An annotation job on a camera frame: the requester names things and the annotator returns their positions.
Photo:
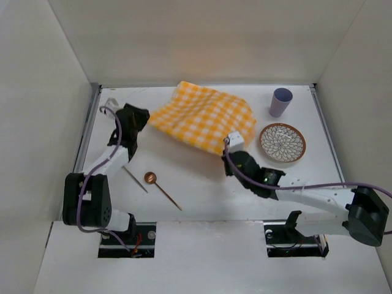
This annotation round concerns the aluminium table rail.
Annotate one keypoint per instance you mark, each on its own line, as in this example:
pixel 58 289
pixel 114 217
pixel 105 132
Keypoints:
pixel 326 131
pixel 87 127

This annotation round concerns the yellow white checkered cloth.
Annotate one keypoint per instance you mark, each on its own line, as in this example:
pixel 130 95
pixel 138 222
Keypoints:
pixel 202 117

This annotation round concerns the right aluminium table rail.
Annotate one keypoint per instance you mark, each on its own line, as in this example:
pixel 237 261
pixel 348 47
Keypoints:
pixel 326 131

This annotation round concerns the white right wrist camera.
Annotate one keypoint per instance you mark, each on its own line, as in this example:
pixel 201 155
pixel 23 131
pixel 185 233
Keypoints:
pixel 234 142

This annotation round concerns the floral patterned ceramic plate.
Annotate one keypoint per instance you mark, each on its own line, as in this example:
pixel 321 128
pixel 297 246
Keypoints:
pixel 282 143

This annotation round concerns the lilac plastic cup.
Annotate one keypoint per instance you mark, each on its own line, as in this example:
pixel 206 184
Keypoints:
pixel 280 101

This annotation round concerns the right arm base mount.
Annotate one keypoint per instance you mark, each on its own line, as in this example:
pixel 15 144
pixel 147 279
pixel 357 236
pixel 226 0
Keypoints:
pixel 283 242

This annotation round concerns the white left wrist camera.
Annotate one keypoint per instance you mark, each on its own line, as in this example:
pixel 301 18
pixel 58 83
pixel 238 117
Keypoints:
pixel 109 105

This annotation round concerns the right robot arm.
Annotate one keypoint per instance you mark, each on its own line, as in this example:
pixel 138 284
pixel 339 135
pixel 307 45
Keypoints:
pixel 349 209

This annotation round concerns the left aluminium table rail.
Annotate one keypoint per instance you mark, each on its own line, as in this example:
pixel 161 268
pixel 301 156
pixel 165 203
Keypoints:
pixel 87 127

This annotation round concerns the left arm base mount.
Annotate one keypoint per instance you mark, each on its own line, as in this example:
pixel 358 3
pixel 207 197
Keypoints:
pixel 142 245

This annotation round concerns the metal fork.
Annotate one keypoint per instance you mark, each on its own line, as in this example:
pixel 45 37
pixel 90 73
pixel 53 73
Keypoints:
pixel 134 178

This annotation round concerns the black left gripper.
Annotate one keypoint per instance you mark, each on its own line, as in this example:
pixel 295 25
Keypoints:
pixel 135 115

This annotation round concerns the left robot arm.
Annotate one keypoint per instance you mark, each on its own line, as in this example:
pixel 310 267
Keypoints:
pixel 86 200

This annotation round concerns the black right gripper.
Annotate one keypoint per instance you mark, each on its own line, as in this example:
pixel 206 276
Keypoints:
pixel 229 161

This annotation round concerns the copper spoon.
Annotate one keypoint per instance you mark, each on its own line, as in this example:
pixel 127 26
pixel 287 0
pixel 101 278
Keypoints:
pixel 151 178

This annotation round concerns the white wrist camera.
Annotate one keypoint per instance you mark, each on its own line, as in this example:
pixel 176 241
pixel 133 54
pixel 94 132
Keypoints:
pixel 109 105
pixel 234 142

